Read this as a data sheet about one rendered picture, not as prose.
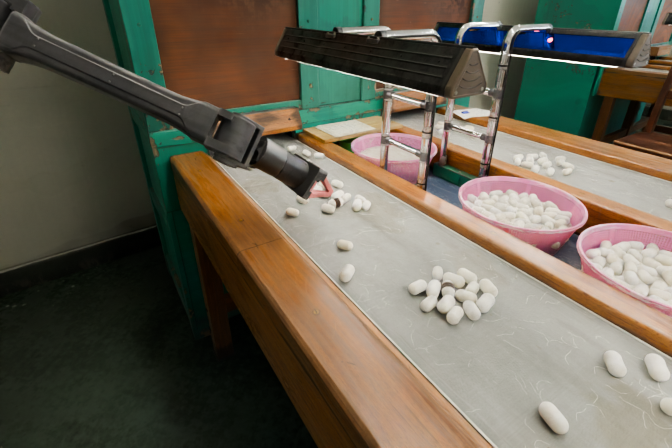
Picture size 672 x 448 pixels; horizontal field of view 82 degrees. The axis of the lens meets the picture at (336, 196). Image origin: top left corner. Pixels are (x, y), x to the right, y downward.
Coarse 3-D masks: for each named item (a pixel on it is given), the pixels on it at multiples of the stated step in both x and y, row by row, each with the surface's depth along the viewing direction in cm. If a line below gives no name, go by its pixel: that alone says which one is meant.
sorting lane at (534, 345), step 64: (256, 192) 97; (384, 192) 97; (320, 256) 72; (384, 256) 72; (448, 256) 72; (384, 320) 58; (512, 320) 58; (576, 320) 58; (448, 384) 48; (512, 384) 48; (576, 384) 48; (640, 384) 48
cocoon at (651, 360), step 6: (648, 354) 50; (654, 354) 50; (648, 360) 50; (654, 360) 49; (660, 360) 49; (648, 366) 49; (654, 366) 48; (660, 366) 48; (666, 366) 48; (654, 372) 48; (660, 372) 48; (666, 372) 47; (654, 378) 48; (660, 378) 48; (666, 378) 47
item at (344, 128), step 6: (354, 120) 143; (318, 126) 135; (324, 126) 135; (330, 126) 135; (336, 126) 135; (342, 126) 135; (348, 126) 135; (354, 126) 135; (360, 126) 135; (366, 126) 135; (330, 132) 129; (336, 132) 129; (342, 132) 129; (348, 132) 129; (354, 132) 129
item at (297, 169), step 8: (288, 152) 71; (288, 160) 70; (296, 160) 72; (304, 160) 76; (288, 168) 70; (296, 168) 71; (304, 168) 73; (312, 168) 73; (272, 176) 71; (280, 176) 71; (288, 176) 71; (296, 176) 72; (304, 176) 73; (312, 176) 72; (320, 176) 72; (288, 184) 73; (296, 184) 73; (304, 184) 73; (312, 184) 72; (296, 192) 73; (304, 192) 72
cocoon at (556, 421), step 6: (546, 402) 44; (540, 408) 44; (546, 408) 43; (552, 408) 43; (540, 414) 44; (546, 414) 43; (552, 414) 43; (558, 414) 43; (546, 420) 43; (552, 420) 42; (558, 420) 42; (564, 420) 42; (552, 426) 42; (558, 426) 42; (564, 426) 42; (558, 432) 42; (564, 432) 42
